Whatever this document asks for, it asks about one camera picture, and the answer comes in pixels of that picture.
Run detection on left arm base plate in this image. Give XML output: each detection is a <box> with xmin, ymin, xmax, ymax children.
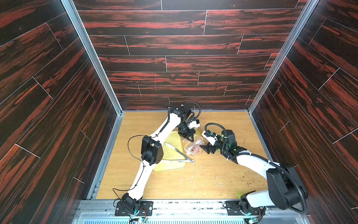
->
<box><xmin>115</xmin><ymin>200</ymin><xmax>154</xmax><ymax>217</ymax></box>

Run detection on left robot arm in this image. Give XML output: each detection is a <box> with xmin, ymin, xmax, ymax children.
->
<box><xmin>115</xmin><ymin>102</ymin><xmax>201</xmax><ymax>216</ymax></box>

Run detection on clear resealable bag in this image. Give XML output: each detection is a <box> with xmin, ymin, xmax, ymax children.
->
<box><xmin>182</xmin><ymin>137</ymin><xmax>205</xmax><ymax>156</ymax></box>

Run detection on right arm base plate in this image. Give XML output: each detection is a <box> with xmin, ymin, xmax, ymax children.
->
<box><xmin>222</xmin><ymin>200</ymin><xmax>266</xmax><ymax>216</ymax></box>

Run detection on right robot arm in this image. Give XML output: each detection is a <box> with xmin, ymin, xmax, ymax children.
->
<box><xmin>202</xmin><ymin>123</ymin><xmax>308</xmax><ymax>216</ymax></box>

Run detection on metal tongs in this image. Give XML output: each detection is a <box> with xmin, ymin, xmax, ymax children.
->
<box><xmin>162</xmin><ymin>142</ymin><xmax>195</xmax><ymax>164</ymax></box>

